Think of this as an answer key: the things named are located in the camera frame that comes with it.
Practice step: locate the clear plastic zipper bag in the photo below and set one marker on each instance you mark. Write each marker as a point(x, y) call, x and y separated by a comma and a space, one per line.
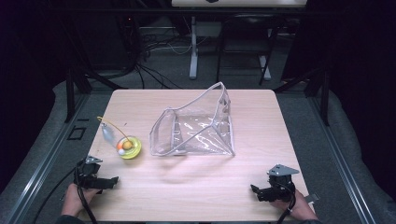
point(199, 130)

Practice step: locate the yellow round cat toy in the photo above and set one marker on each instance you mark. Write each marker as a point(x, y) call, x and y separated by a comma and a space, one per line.
point(129, 147)

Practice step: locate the aluminium floor rail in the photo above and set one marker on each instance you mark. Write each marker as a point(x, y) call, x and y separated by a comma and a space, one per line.
point(43, 161)
point(339, 155)

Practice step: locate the black metal stand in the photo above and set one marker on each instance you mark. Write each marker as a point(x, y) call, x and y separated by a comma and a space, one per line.
point(74, 90)
point(314, 90)

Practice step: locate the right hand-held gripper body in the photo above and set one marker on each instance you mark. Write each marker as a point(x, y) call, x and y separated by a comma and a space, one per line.
point(281, 182)

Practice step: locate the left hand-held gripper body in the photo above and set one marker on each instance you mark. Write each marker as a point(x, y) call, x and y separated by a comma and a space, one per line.
point(88, 172)

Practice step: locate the black chair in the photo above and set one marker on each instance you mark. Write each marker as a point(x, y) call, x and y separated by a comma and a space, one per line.
point(246, 40)

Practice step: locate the person's left hand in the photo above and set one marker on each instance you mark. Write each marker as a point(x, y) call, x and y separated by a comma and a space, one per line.
point(76, 199)

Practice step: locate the person's right hand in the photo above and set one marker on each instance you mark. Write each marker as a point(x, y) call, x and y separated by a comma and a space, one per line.
point(300, 207)

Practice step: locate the white desk with legs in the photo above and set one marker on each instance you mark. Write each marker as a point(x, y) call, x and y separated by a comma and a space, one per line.
point(199, 37)

